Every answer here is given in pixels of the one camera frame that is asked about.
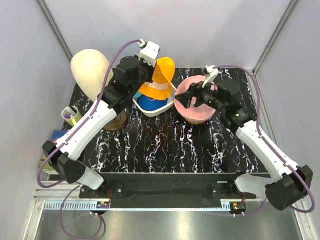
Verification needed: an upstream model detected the blue hat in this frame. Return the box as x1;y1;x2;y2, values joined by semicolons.
137;95;168;112

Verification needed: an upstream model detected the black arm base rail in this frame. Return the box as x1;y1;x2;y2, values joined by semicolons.
79;172;256;211

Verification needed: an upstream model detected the yellow tape cup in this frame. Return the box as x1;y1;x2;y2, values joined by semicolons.
61;106;82;127

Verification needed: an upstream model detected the purple cable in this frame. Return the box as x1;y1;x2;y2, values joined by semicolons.
36;39;143;189
214;65;316;214

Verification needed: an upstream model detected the cream mannequin head stand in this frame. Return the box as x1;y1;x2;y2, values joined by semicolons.
70;48;128;132

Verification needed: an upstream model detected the landscape cover book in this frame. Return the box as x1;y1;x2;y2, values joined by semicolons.
38;130;68;175

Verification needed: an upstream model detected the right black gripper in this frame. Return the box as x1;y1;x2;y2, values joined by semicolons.
174;77;227;113

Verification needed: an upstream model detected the right aluminium frame post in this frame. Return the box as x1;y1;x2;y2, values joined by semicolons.
252;0;300;75

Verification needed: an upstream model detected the teal hat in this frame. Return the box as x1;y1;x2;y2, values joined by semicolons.
133;92;142;99

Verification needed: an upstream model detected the orange bucket hat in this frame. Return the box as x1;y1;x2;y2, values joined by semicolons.
139;57;176;101

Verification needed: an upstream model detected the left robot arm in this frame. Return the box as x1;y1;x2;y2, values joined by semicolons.
42;53;157;198

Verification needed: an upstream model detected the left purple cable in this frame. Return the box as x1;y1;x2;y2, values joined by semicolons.
36;39;143;189

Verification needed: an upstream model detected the pink bucket hat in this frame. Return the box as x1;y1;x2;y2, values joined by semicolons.
174;75;216;122

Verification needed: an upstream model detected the left aluminium frame post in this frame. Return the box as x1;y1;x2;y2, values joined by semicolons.
36;0;73;62

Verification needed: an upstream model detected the aluminium frame post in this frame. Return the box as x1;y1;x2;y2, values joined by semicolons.
252;0;300;75
36;0;73;62

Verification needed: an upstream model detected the wooden hat stand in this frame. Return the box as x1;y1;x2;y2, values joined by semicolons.
187;119;207;125

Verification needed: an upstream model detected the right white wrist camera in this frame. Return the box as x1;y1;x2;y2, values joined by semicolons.
201;65;220;88

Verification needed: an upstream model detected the white plastic basket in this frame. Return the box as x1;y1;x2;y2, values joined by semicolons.
133;82;177;118

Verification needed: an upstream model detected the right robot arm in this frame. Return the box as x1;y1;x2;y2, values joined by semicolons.
174;80;313;211

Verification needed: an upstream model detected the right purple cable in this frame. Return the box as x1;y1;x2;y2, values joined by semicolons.
214;65;316;214

